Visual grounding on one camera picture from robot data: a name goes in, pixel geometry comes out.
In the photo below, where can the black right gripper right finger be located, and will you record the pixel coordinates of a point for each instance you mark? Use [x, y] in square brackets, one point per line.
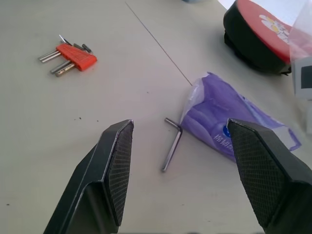
[268, 175]

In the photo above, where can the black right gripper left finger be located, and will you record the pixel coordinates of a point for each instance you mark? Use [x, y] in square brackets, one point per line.
[97, 170]

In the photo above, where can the metal hex key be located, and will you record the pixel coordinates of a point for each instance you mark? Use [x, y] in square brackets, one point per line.
[173, 146]

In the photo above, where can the red hex key set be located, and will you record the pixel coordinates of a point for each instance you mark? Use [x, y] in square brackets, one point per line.
[76, 56]

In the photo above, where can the dark grey cylindrical peg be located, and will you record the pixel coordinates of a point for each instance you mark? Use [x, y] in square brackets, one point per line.
[87, 48]
[77, 45]

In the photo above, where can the purple plastic bag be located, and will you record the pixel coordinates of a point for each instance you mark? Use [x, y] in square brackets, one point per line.
[214, 114]

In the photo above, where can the white device with dark screen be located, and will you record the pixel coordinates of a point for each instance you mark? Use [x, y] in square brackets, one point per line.
[303, 78]

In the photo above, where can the black round case red lid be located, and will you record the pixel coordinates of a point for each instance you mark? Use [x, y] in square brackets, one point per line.
[253, 36]

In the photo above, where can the clear plastic white box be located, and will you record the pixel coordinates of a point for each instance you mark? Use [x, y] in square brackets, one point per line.
[301, 31]

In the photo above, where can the grey-blue object at table edge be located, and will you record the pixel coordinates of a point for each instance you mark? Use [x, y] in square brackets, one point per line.
[191, 1]

